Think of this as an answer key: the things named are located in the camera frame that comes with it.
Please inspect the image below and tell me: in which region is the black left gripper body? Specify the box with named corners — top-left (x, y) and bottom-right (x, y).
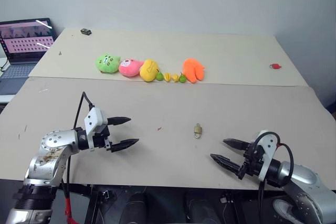
top-left (91, 126), bottom-right (114, 153)

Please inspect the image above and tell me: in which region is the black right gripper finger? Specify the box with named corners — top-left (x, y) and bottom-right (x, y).
top-left (209, 153), bottom-right (245, 176)
top-left (222, 138), bottom-right (249, 154)

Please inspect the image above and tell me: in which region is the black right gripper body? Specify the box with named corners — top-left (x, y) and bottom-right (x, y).
top-left (237, 142), bottom-right (265, 180)

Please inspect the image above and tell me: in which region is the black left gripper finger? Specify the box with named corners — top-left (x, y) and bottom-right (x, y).
top-left (110, 138), bottom-right (140, 153)
top-left (107, 116), bottom-right (132, 126)

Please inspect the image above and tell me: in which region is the dark rounded shape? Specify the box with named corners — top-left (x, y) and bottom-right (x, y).
top-left (183, 189), bottom-right (224, 224)

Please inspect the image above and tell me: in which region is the pink plush toy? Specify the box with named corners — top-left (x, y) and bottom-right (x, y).
top-left (118, 58), bottom-right (144, 79)

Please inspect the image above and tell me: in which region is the yellow plush toy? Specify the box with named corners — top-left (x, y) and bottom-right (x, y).
top-left (139, 58), bottom-right (160, 82)

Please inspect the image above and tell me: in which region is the green plush toy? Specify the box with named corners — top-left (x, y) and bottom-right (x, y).
top-left (95, 53), bottom-right (122, 73)

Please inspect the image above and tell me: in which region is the orange plush toy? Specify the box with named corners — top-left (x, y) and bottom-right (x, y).
top-left (182, 58), bottom-right (206, 84)

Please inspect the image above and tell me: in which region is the open laptop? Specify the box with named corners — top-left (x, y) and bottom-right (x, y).
top-left (0, 18), bottom-right (57, 95)

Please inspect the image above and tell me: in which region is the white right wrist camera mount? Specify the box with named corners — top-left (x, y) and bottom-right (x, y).
top-left (256, 129), bottom-right (281, 182)

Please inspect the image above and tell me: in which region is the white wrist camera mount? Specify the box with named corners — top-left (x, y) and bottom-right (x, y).
top-left (256, 129), bottom-right (281, 182)
top-left (83, 107), bottom-right (109, 153)

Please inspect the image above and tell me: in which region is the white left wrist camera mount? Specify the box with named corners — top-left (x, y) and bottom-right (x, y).
top-left (83, 107), bottom-right (109, 153)

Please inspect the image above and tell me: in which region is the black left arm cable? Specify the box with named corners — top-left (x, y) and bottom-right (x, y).
top-left (61, 91), bottom-right (95, 201)

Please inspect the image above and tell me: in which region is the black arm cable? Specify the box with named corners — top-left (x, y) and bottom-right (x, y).
top-left (256, 131), bottom-right (295, 224)
top-left (61, 91), bottom-right (95, 201)

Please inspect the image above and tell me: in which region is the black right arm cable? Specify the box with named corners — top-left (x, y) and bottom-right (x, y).
top-left (256, 131), bottom-right (295, 224)

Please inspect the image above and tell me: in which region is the red cable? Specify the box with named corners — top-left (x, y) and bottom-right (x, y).
top-left (64, 197), bottom-right (80, 224)

